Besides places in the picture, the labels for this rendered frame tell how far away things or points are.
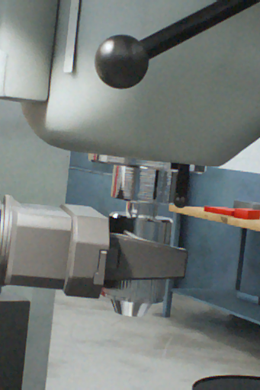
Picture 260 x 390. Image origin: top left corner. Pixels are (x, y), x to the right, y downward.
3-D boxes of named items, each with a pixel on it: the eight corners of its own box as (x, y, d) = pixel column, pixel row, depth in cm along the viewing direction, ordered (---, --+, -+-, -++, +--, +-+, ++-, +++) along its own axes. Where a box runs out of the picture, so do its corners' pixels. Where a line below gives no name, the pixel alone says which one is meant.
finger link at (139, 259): (181, 285, 63) (95, 277, 62) (187, 241, 63) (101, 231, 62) (187, 289, 62) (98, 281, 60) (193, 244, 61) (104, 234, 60)
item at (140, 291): (165, 295, 67) (172, 230, 67) (163, 306, 63) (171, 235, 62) (103, 288, 68) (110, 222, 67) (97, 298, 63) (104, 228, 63)
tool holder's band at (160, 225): (172, 230, 67) (174, 216, 67) (171, 235, 62) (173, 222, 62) (110, 222, 67) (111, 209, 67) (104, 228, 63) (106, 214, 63)
